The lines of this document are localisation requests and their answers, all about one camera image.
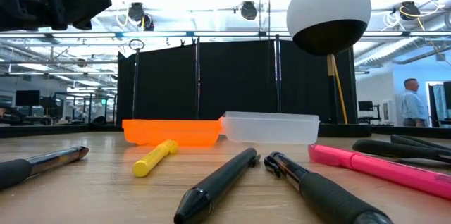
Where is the black ceiling cord reel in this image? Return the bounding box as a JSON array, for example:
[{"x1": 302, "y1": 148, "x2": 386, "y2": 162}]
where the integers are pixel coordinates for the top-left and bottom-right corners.
[
  {"x1": 240, "y1": 1, "x2": 259, "y2": 21},
  {"x1": 127, "y1": 1, "x2": 155, "y2": 32},
  {"x1": 399, "y1": 1, "x2": 421, "y2": 21}
]

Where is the orange and clear pencil box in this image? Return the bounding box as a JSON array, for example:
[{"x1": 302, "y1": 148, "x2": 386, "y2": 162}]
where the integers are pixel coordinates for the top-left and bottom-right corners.
[{"x1": 121, "y1": 111, "x2": 321, "y2": 147}]

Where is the black monitor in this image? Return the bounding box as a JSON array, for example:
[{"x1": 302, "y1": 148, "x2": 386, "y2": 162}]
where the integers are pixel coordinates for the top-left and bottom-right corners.
[
  {"x1": 357, "y1": 100, "x2": 375, "y2": 113},
  {"x1": 14, "y1": 89, "x2": 41, "y2": 107}
]

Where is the person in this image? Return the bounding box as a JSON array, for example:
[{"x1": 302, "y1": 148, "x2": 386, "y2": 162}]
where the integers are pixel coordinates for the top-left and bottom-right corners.
[{"x1": 399, "y1": 77, "x2": 429, "y2": 127}]

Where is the white globe lamp black stand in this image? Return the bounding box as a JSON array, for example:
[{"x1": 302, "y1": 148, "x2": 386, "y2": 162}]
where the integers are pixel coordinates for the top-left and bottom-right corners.
[{"x1": 285, "y1": 0, "x2": 373, "y2": 138}]

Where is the black partition curtain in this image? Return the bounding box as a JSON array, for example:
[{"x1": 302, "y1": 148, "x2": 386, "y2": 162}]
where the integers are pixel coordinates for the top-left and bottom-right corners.
[{"x1": 116, "y1": 35, "x2": 357, "y2": 125}]

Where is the yellow floor cable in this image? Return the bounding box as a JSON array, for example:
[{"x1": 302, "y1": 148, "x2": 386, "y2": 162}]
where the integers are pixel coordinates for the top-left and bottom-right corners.
[{"x1": 332, "y1": 54, "x2": 349, "y2": 125}]

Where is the pink highlighter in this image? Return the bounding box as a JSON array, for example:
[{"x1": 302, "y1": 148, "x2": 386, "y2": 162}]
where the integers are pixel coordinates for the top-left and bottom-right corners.
[{"x1": 307, "y1": 143, "x2": 451, "y2": 201}]

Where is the black marker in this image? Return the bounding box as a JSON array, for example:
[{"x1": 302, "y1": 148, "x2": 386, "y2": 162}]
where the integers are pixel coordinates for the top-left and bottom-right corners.
[{"x1": 173, "y1": 147, "x2": 261, "y2": 224}]

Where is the black grip ballpoint pen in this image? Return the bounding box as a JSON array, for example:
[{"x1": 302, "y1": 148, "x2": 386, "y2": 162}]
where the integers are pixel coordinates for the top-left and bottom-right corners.
[
  {"x1": 264, "y1": 151, "x2": 395, "y2": 224},
  {"x1": 0, "y1": 145, "x2": 90, "y2": 191}
]

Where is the black pole with ring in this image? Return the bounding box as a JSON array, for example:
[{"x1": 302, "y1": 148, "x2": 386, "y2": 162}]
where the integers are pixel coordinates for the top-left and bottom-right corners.
[{"x1": 128, "y1": 38, "x2": 146, "y2": 120}]

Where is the yellow highlighter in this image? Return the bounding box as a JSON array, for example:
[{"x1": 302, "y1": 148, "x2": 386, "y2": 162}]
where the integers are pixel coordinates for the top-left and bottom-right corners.
[{"x1": 132, "y1": 139, "x2": 180, "y2": 178}]

